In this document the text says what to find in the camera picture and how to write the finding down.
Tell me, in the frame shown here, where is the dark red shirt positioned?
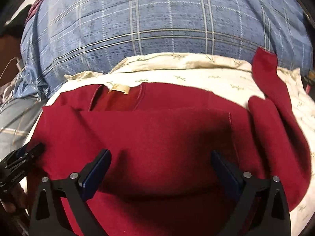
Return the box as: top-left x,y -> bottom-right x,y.
28,49 -> 311,235

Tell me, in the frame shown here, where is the grey striped bed sheet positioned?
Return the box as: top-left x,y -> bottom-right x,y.
0,96 -> 47,159

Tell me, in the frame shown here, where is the white phone charger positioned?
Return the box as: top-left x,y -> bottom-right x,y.
17,59 -> 24,71

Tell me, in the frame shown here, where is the dark brown wooden headboard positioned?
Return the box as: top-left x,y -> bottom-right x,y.
0,36 -> 21,86

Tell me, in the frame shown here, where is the cream leaf-print pillow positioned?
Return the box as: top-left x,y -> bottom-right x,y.
19,52 -> 315,236

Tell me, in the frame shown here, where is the black cloth on headboard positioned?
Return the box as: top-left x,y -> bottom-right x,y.
1,4 -> 32,38

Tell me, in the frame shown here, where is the blue plaid pillow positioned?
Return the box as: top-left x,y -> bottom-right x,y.
13,0 -> 313,98

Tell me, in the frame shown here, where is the white charger cable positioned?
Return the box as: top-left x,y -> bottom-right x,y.
0,56 -> 21,79

